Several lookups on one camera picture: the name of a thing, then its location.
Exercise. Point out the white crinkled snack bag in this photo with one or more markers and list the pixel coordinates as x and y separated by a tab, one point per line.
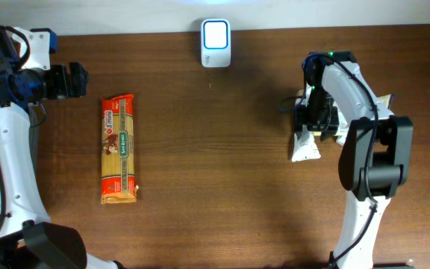
343	126

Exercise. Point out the orange spaghetti packet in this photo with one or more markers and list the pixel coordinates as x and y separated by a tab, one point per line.
118	177

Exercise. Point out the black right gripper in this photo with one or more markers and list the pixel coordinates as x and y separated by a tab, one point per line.
328	127

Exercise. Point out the white tube with gold cap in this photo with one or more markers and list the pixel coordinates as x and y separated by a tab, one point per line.
304	146

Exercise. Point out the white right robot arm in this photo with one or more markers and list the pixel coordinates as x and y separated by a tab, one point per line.
375	158

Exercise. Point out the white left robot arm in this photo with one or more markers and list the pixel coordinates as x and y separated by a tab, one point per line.
28	237

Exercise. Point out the white barcode scanner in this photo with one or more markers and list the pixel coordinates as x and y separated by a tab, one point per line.
215	43

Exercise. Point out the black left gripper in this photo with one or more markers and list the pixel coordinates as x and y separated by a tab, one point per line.
65	88

